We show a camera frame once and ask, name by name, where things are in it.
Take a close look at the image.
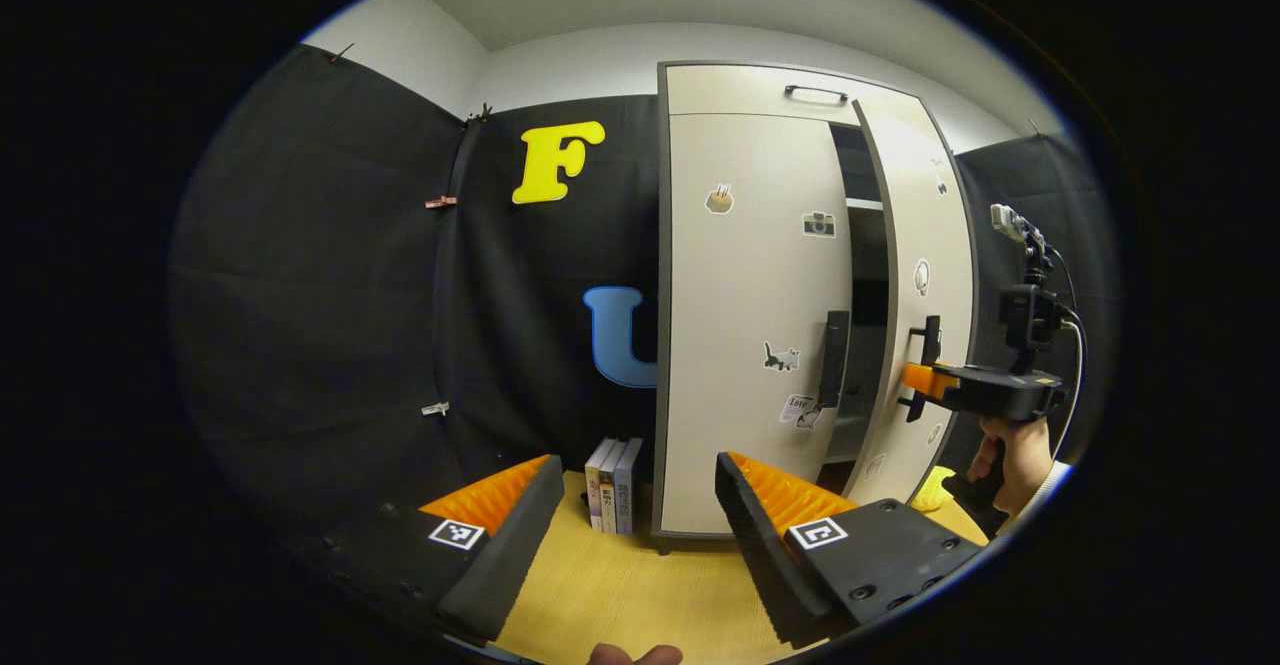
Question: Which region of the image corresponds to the white paperback book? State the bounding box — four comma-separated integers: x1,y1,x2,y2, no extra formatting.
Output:
585,437,619,532

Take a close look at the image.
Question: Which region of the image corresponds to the beige cabinet drawer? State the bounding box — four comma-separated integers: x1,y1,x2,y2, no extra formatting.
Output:
665,63,871,128

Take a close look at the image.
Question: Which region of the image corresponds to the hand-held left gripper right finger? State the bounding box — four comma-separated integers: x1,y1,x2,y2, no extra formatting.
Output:
714,450,986,649

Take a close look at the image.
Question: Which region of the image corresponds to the black cable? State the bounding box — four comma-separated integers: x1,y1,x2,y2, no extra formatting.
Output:
1040,243,1087,458

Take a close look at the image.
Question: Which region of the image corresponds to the beige cabinet door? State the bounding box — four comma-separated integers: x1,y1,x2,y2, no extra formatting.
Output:
660,113,856,536
840,95,976,506

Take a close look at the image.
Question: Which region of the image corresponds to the grey paperback book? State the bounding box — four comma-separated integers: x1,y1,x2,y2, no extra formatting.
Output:
615,437,644,536

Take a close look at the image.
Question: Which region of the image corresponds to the black door handle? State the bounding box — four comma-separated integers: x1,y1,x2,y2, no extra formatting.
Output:
897,315,942,424
817,310,851,409

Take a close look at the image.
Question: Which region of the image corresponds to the yellow bread bun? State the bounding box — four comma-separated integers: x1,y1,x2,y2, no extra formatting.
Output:
910,465,959,513

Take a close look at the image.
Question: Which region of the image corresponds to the beige double-door shoe cabinet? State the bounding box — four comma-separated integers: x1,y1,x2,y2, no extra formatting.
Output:
652,60,979,554

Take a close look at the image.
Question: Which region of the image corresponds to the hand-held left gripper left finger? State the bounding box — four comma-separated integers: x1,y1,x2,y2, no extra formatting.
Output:
290,453,566,646

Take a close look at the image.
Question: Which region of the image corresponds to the black backdrop cloth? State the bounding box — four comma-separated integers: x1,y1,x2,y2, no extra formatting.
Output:
168,43,1121,586

